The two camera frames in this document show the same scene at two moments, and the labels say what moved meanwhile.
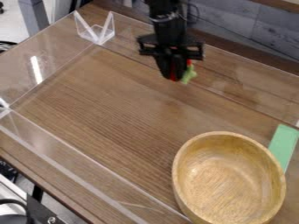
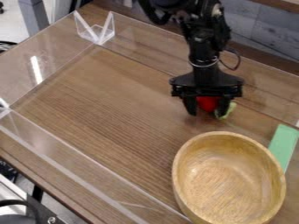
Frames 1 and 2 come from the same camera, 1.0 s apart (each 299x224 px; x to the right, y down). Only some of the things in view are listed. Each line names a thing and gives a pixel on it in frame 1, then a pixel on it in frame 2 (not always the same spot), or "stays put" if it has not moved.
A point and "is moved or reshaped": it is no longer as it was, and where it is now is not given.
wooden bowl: (229, 180) stays put
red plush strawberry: (191, 72) is moved or reshaped
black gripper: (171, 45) -> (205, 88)
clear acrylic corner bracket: (96, 33) stays put
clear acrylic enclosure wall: (88, 107) stays put
